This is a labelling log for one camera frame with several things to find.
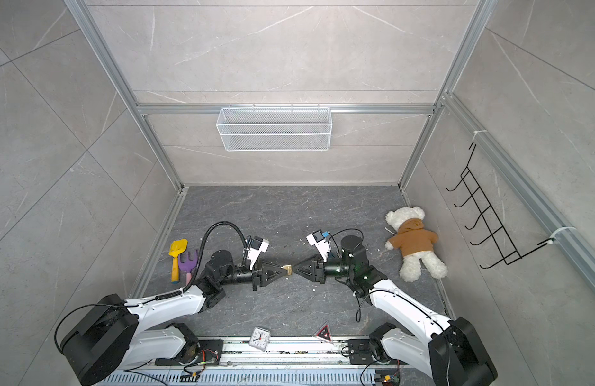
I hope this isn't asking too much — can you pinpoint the white small alarm clock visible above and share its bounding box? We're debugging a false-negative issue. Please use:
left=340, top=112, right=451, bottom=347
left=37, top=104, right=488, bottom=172
left=248, top=327, right=271, bottom=352

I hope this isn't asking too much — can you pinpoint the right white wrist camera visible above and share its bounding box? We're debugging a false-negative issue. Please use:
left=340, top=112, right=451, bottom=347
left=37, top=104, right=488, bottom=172
left=306, top=229, right=331, bottom=262

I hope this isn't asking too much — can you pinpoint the yellow toy shovel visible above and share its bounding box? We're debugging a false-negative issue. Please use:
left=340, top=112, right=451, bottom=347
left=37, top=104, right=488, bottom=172
left=169, top=239, right=188, bottom=284

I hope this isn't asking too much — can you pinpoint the left black corrugated cable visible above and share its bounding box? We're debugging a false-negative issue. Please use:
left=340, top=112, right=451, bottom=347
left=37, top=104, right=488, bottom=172
left=181, top=221, right=248, bottom=294

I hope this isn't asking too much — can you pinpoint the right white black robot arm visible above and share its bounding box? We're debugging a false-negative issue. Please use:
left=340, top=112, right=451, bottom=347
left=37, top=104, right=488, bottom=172
left=293, top=231, right=498, bottom=385

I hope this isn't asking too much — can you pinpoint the purple pink toy rake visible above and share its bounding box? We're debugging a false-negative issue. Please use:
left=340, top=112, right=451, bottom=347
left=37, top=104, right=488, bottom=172
left=178, top=250, right=199, bottom=284

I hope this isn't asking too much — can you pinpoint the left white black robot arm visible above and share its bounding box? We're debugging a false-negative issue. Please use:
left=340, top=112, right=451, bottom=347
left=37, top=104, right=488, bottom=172
left=54, top=250, right=288, bottom=385

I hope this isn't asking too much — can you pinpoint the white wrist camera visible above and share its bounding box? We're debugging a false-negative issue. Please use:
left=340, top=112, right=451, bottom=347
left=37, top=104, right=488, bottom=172
left=244, top=236, right=269, bottom=271
left=306, top=229, right=331, bottom=262

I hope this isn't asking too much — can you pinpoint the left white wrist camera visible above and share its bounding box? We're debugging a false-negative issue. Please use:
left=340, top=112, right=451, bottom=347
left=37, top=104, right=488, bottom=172
left=244, top=236, right=269, bottom=271

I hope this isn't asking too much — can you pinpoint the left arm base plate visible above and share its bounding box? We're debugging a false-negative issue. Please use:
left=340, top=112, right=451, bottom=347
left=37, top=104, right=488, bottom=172
left=154, top=339, right=224, bottom=367

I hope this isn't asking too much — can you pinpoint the white teddy bear brown hoodie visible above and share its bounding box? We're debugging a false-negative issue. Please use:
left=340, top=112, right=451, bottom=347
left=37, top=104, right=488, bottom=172
left=385, top=207, right=448, bottom=282

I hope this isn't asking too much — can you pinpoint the white wire mesh basket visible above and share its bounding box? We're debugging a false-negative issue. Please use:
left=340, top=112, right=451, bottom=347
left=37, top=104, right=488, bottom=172
left=216, top=107, right=333, bottom=152

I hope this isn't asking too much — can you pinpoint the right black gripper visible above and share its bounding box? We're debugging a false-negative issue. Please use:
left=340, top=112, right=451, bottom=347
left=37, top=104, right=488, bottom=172
left=293, top=253, right=356, bottom=286

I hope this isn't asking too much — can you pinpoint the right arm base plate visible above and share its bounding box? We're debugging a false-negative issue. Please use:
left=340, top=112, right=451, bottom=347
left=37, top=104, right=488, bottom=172
left=341, top=339, right=408, bottom=365

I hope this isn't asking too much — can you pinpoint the brass yellow padlock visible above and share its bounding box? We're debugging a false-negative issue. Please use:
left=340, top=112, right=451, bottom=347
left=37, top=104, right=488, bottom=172
left=282, top=265, right=293, bottom=276

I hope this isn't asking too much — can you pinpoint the red black triangle sign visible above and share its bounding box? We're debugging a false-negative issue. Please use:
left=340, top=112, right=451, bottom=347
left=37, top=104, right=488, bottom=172
left=314, top=323, right=333, bottom=344

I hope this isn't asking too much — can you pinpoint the black wire hook rack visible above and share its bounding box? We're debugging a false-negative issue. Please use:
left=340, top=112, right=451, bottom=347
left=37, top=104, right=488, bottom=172
left=445, top=142, right=555, bottom=270

